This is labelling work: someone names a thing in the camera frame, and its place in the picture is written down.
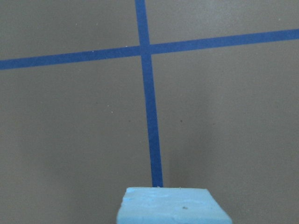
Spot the light blue foam block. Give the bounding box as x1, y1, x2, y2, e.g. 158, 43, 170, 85
116, 187, 232, 224

